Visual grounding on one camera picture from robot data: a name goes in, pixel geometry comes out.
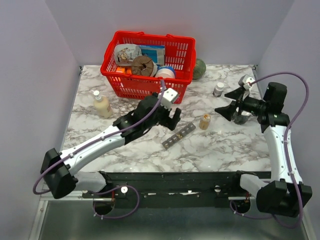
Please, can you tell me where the white printed snack pouch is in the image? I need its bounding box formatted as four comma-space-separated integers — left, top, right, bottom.
114, 43, 142, 67

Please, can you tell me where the cream pump lotion bottle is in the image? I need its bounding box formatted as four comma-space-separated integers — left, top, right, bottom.
93, 90, 113, 119

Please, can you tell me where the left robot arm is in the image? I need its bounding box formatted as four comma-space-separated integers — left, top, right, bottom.
40, 88, 181, 199

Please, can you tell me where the blue white carton box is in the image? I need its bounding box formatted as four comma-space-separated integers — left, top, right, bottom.
139, 45, 166, 66

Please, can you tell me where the red plastic shopping basket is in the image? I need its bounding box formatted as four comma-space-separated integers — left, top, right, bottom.
100, 31, 196, 104

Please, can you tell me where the white cap pill bottle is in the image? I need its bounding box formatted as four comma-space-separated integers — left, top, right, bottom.
212, 82, 225, 97

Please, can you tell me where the purple cable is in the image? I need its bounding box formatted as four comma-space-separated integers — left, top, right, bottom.
32, 79, 167, 195
249, 71, 310, 230

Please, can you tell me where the brown twine roll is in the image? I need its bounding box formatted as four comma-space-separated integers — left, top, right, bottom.
131, 55, 158, 77

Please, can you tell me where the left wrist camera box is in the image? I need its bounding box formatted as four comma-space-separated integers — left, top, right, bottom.
158, 88, 179, 110

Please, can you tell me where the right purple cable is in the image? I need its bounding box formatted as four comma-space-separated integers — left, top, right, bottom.
249, 71, 310, 230

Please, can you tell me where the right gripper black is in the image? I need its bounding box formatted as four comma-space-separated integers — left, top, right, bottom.
214, 86, 267, 121

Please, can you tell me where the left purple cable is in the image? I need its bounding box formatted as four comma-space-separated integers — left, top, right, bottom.
32, 79, 167, 195

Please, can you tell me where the white blue round tub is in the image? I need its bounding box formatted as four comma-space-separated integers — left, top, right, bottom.
155, 65, 176, 79

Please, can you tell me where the grey cup with white contents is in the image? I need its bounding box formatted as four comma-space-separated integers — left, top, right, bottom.
231, 111, 251, 125

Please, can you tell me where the orange small package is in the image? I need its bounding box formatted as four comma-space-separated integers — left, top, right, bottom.
115, 66, 133, 75

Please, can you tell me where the green watermelon ball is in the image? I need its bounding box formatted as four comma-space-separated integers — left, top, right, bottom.
192, 58, 207, 80

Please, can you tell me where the clear jar of yellow pills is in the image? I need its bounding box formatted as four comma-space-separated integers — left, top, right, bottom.
199, 113, 211, 130

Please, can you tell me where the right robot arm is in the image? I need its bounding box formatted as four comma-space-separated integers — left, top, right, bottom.
215, 82, 313, 218

